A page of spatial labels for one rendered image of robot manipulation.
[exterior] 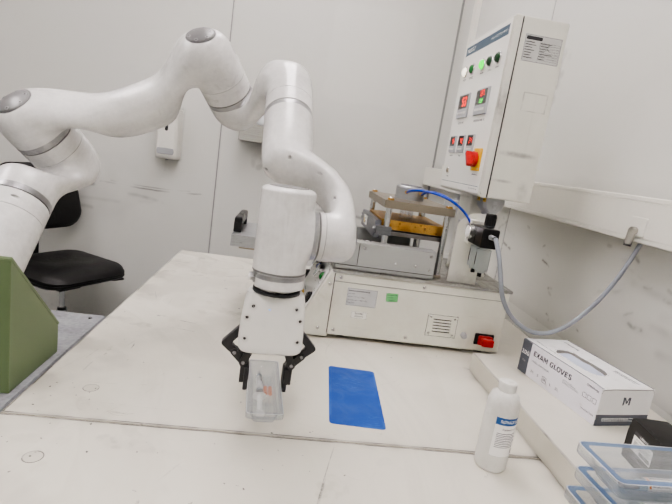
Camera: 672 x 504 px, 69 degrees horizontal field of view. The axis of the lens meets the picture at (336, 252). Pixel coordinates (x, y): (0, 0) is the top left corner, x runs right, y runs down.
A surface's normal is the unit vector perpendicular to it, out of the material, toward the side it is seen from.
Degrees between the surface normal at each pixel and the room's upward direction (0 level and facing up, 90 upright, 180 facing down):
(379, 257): 90
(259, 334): 89
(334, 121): 90
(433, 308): 90
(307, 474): 0
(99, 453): 0
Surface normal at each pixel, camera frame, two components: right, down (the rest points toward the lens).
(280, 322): 0.16, 0.22
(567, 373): -0.95, -0.15
